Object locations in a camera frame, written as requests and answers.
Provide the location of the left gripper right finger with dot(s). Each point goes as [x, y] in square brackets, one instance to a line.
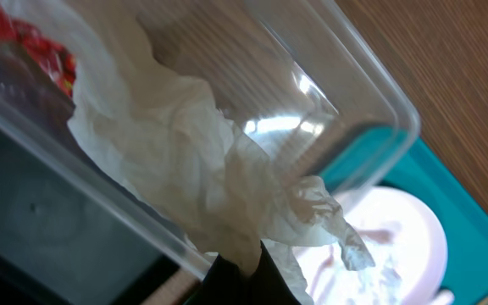
[266, 286]

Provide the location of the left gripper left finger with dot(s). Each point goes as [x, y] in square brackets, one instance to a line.
[223, 285]

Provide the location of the white tissue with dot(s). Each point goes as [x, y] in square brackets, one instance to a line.
[160, 135]

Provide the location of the red snack wrapper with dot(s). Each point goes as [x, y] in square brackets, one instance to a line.
[54, 59]

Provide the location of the clear plastic waste bin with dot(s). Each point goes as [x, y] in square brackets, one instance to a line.
[296, 76]

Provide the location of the large white plate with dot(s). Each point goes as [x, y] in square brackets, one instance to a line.
[407, 243]

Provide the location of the white plastic spoon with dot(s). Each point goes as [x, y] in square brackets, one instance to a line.
[443, 297]

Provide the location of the black plastic tray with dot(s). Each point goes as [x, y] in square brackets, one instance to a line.
[68, 243]

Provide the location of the teal plastic serving tray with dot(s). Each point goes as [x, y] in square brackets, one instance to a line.
[460, 220]

